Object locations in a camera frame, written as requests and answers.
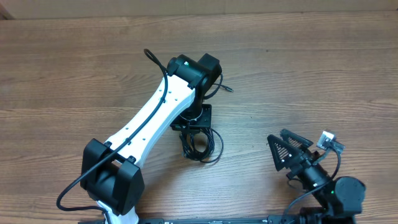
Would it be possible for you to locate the long black USB cable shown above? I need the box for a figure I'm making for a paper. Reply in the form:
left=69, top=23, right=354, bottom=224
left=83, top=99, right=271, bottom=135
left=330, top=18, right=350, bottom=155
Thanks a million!
left=198, top=73, right=234, bottom=164

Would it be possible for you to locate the short black USB cable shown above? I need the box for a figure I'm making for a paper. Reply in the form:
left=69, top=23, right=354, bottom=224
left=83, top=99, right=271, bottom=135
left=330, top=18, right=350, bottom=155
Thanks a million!
left=179, top=123, right=216, bottom=162

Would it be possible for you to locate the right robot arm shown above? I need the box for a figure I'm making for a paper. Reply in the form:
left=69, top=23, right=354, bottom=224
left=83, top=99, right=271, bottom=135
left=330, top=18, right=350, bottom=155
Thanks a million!
left=267, top=129, right=366, bottom=223

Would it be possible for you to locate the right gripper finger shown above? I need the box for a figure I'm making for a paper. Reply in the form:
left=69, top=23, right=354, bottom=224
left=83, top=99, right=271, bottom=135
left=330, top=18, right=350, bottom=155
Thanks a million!
left=267, top=134, right=300, bottom=171
left=280, top=129, right=313, bottom=148

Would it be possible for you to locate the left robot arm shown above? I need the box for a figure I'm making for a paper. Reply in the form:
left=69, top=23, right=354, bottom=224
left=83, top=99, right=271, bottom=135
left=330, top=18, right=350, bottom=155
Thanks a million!
left=80, top=54, right=223, bottom=223

